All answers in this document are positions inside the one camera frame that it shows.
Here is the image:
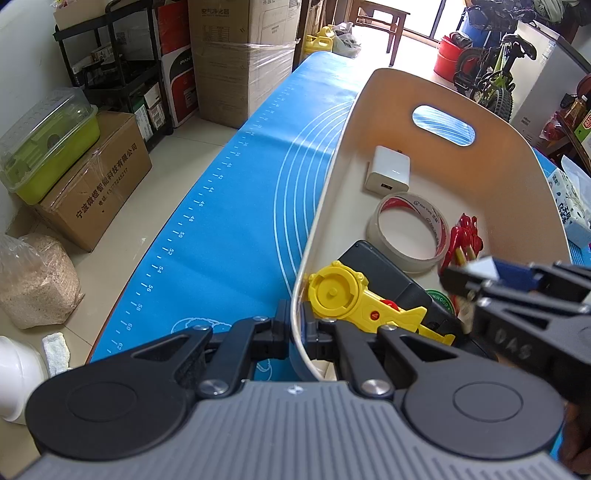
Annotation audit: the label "clear bag of grain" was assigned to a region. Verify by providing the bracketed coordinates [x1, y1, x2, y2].
[0, 233, 85, 330]

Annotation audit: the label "white jar green lid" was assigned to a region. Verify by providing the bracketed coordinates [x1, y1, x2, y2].
[0, 336, 49, 425]

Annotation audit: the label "white sponge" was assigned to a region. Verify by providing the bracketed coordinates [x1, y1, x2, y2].
[42, 331, 71, 376]

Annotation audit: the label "open cardboard box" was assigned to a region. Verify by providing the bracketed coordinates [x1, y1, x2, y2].
[53, 0, 160, 31]

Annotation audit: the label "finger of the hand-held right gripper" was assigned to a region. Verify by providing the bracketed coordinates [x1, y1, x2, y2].
[493, 260, 591, 304]
[441, 266, 495, 301]

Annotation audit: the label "black case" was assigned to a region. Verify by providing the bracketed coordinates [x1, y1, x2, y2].
[337, 240, 463, 343]

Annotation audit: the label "black shelf rack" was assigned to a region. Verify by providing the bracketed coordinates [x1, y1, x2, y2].
[54, 0, 174, 153]

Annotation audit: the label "yellow toy gun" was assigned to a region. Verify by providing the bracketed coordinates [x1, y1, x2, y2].
[307, 261, 456, 347]

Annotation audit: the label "white plastic bag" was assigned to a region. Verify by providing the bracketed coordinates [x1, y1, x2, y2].
[331, 22, 363, 59]

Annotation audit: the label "blue barrel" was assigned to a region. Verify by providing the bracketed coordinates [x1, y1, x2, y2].
[462, 4, 500, 45]

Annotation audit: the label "black wire basket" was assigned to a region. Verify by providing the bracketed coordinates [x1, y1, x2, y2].
[464, 0, 536, 28]

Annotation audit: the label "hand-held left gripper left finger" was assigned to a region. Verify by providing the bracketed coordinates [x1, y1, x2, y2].
[133, 300, 293, 400]

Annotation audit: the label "tissue pack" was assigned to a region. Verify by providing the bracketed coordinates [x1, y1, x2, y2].
[545, 154, 591, 243]

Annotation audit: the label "white chest freezer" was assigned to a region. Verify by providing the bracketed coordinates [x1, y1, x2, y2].
[510, 21, 591, 144]

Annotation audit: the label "plastic-wrapped cardboard box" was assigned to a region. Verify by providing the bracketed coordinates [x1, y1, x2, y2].
[193, 41, 296, 130]

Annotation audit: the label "small white block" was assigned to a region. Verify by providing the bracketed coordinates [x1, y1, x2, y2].
[466, 257, 498, 280]

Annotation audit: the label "stacked red buckets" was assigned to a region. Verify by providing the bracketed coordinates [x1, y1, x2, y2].
[434, 34, 467, 79]

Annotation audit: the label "green container clear lid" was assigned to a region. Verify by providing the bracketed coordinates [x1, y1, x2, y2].
[0, 88, 101, 206]

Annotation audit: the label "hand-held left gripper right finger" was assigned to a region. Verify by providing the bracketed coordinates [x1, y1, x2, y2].
[300, 301, 463, 399]

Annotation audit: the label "brown cardboard box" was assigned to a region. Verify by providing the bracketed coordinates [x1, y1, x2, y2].
[34, 111, 153, 253]

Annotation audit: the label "green children's bicycle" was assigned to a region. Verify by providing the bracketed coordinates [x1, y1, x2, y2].
[452, 32, 539, 123]

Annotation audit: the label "white bottle green label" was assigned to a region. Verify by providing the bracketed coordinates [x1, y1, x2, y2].
[425, 288, 456, 320]

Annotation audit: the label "white charger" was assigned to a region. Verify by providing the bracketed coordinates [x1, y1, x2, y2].
[365, 146, 411, 193]

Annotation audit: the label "blue silicone mat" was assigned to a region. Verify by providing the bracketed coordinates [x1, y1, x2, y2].
[88, 51, 591, 385]

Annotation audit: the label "wooden side table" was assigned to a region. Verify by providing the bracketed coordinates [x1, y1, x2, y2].
[540, 104, 591, 162]

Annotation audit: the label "yellow oil jug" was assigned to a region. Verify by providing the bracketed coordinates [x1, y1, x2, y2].
[301, 37, 334, 64]
[314, 25, 336, 51]

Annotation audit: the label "wooden stool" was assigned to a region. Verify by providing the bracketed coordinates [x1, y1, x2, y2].
[348, 0, 411, 68]

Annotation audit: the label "red and white appliance box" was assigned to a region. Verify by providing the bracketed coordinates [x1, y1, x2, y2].
[157, 4, 199, 129]

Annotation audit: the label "beige plastic bin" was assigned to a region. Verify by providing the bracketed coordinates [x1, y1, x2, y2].
[290, 68, 574, 384]

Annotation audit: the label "clear tape roll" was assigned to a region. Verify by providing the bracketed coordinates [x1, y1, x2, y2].
[367, 193, 450, 274]

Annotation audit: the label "amber bottle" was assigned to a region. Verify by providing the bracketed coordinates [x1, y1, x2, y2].
[566, 95, 590, 123]

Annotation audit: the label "tall printed cardboard box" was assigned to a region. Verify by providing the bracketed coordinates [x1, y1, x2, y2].
[187, 0, 301, 47]

